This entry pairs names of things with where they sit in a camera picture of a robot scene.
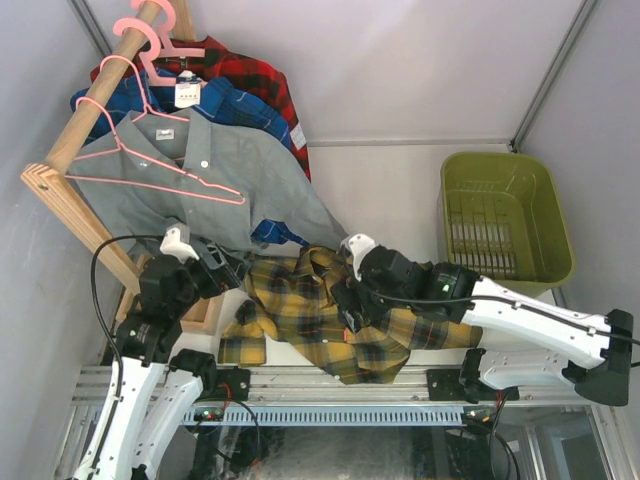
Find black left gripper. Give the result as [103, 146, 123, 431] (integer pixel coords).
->
[170, 241, 249, 316]

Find yellow plaid shirt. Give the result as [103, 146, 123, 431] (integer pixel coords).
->
[218, 247, 483, 385]

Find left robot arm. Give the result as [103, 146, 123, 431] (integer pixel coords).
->
[73, 238, 250, 479]

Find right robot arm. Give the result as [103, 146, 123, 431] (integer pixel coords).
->
[332, 235, 638, 407]

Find blue plaid shirt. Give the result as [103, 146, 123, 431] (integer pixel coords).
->
[88, 75, 309, 247]

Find red plaid shirt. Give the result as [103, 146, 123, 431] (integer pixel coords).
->
[122, 36, 311, 177]

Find pink plastic hanger red shirt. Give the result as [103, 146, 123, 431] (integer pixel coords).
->
[121, 0, 205, 62]

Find pink plastic hanger blue shirt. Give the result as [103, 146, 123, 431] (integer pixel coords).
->
[113, 14, 206, 87]

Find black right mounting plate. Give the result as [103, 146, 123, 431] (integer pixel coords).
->
[426, 368, 520, 404]

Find black mounting plate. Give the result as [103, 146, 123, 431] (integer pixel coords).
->
[426, 368, 520, 404]
[199, 367, 251, 401]

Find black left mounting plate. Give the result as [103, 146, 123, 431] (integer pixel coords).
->
[199, 367, 251, 401]

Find green plastic basket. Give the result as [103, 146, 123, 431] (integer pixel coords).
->
[437, 152, 574, 297]

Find white paper price tag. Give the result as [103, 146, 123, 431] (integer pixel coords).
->
[174, 70, 202, 109]

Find wooden clothes rack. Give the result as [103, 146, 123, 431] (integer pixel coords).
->
[19, 0, 224, 337]

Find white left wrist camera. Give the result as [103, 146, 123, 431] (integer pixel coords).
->
[159, 223, 199, 264]

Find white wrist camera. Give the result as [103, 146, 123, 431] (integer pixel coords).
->
[340, 233, 378, 281]
[159, 223, 199, 264]

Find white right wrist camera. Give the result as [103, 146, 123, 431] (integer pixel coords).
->
[340, 233, 378, 281]

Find black left camera cable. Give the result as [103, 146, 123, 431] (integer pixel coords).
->
[89, 234, 174, 416]

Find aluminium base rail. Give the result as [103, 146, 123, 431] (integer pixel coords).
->
[71, 366, 597, 407]

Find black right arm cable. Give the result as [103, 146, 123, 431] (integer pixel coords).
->
[357, 279, 640, 346]

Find grey slotted cable duct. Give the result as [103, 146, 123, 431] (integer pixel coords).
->
[183, 404, 465, 427]

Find pink wire hanger grey shirt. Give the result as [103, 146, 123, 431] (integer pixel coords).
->
[76, 69, 210, 187]

